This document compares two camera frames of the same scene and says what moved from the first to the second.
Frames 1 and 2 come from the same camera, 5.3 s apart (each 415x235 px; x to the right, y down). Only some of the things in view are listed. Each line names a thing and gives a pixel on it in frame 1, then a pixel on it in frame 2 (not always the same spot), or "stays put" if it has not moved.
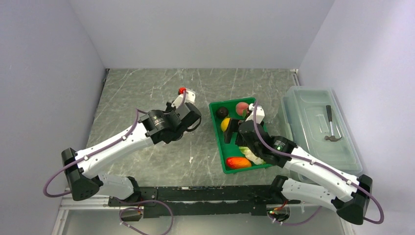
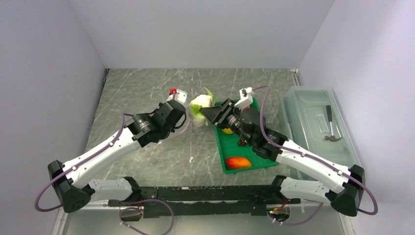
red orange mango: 238,162 stays put
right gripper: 233,126 to 219,113
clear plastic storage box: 318,128 stays put
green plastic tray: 235,158 stays put
